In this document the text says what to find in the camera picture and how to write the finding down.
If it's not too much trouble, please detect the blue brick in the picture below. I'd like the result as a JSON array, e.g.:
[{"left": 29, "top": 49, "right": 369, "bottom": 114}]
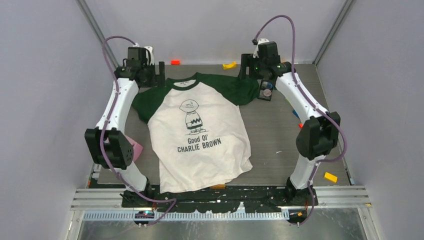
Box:
[{"left": 292, "top": 109, "right": 300, "bottom": 119}]

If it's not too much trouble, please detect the black brooch box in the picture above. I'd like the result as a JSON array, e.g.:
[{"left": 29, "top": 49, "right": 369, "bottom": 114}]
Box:
[{"left": 257, "top": 80, "right": 274, "bottom": 102}]

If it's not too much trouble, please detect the white and green t-shirt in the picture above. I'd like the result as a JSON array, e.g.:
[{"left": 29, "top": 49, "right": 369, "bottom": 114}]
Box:
[{"left": 131, "top": 72, "right": 259, "bottom": 193}]

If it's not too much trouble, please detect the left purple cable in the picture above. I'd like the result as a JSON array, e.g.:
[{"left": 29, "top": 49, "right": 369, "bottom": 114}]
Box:
[{"left": 99, "top": 35, "right": 178, "bottom": 227}]

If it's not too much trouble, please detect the pink block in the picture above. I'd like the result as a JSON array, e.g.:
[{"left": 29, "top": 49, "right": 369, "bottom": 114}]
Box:
[{"left": 125, "top": 136, "right": 144, "bottom": 162}]

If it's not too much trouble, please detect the yellow brick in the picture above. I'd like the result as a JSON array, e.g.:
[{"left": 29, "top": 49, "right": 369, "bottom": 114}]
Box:
[{"left": 323, "top": 172, "right": 338, "bottom": 183}]

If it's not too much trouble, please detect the yellow arch block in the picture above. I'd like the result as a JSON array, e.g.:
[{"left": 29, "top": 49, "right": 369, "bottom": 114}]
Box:
[{"left": 222, "top": 61, "right": 237, "bottom": 70}]

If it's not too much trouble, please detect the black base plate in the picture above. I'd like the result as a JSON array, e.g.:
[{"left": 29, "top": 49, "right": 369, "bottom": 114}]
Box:
[{"left": 120, "top": 185, "right": 312, "bottom": 214}]

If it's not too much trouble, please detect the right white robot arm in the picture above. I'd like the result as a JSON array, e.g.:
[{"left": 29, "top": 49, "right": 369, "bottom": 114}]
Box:
[{"left": 238, "top": 38, "right": 341, "bottom": 205}]

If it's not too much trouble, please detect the orange yellow block stack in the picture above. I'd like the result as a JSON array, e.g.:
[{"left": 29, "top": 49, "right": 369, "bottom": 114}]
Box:
[{"left": 209, "top": 184, "right": 226, "bottom": 190}]

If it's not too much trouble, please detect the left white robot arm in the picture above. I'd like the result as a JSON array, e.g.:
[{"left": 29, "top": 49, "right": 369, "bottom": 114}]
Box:
[{"left": 84, "top": 44, "right": 165, "bottom": 207}]

